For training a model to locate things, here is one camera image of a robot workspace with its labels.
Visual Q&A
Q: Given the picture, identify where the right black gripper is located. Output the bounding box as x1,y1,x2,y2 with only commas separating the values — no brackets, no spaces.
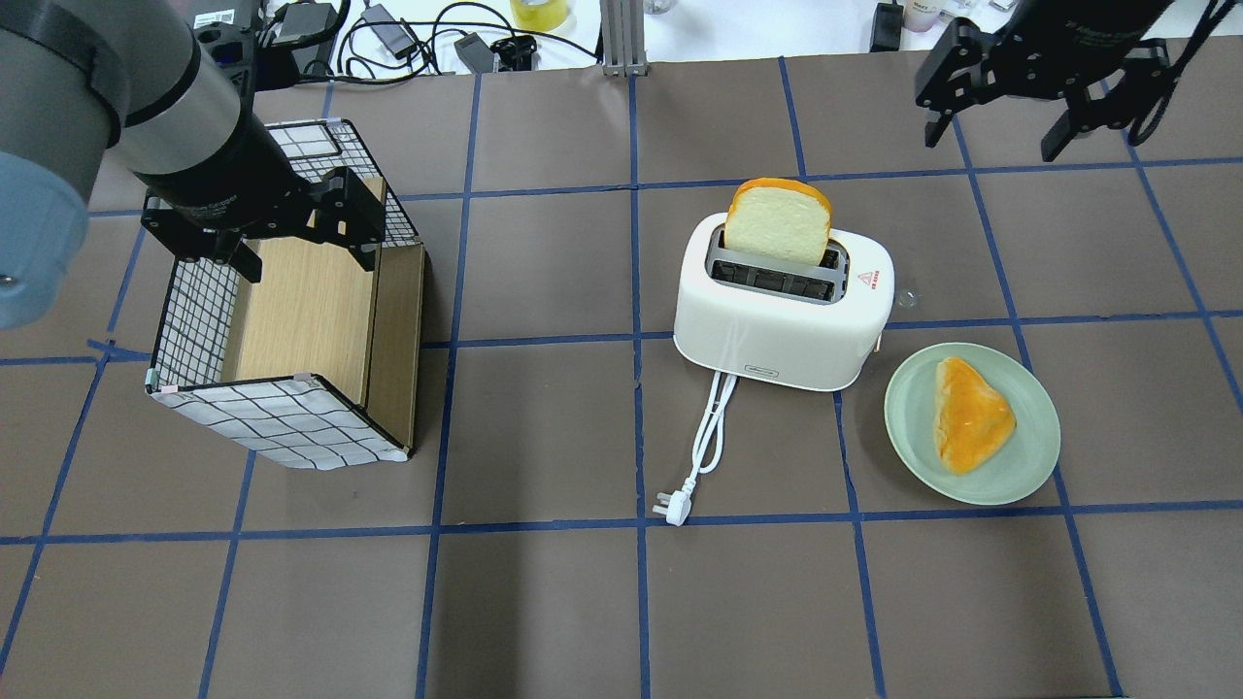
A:
914,17,1185,163

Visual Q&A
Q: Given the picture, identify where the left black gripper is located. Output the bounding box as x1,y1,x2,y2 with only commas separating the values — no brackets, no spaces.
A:
142,165,387,284

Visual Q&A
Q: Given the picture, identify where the white two-slot toaster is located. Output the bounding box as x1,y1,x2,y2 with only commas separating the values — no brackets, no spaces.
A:
672,213,895,392

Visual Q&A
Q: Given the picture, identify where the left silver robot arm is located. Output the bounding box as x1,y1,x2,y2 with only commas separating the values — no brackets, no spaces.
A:
1,1,387,328

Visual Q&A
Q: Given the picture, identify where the bread slice in toaster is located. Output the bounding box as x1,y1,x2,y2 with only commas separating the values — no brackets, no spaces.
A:
721,177,833,266

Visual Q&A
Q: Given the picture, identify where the grid fabric storage basket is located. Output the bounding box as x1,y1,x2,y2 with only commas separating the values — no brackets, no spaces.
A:
144,118,428,470

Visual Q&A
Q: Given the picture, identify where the black power adapter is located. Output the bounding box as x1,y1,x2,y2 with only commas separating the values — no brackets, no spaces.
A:
360,4,420,58

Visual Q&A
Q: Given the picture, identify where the orange bread on plate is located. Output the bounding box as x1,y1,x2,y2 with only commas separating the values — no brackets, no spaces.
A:
933,354,1017,475

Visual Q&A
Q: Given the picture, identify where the light green plate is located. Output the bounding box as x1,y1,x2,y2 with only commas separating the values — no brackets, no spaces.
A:
884,342,1062,506

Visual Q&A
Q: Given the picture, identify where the yellow tape roll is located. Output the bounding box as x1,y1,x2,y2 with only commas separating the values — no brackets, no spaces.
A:
508,0,571,34

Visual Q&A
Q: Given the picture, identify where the aluminium frame post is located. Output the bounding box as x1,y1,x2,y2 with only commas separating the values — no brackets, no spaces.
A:
599,0,649,77

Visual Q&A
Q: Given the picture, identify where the white toaster power cable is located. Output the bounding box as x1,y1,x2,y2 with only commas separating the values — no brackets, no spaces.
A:
654,369,740,527

